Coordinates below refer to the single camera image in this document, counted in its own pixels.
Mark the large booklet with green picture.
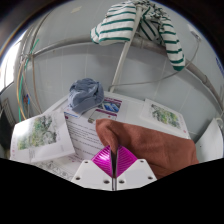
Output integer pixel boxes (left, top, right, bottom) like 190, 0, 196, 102
9, 111, 76, 164

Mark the white power cable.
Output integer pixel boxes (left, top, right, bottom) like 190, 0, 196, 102
108, 36, 203, 93

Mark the window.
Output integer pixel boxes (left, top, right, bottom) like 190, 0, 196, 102
0, 43, 19, 93

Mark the printed instruction sheet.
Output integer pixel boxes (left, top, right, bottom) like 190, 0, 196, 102
63, 96, 123, 161

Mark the green hose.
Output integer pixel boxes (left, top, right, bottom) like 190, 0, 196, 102
18, 39, 40, 123

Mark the white pole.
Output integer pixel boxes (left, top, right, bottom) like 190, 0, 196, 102
109, 6, 143, 94

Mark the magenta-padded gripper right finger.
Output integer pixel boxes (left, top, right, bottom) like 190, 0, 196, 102
114, 145, 158, 191

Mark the grey wall pipe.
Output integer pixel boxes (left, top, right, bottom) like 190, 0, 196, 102
31, 34, 224, 111

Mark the brown towel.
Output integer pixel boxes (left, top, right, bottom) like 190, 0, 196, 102
95, 118, 200, 181

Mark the green striped white garment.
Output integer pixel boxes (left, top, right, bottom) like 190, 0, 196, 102
90, 0, 186, 72

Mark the white washing machine open lid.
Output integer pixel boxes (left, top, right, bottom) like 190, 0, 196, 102
194, 117, 224, 164

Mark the white wall socket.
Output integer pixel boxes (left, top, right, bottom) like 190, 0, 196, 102
187, 22, 203, 41

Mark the crumpled blue cloth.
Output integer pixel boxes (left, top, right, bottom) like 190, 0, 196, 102
67, 78, 105, 114

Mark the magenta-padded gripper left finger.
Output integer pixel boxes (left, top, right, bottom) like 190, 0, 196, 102
70, 145, 116, 192

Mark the small booklet with green picture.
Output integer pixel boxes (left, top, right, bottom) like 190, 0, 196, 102
139, 98, 191, 139

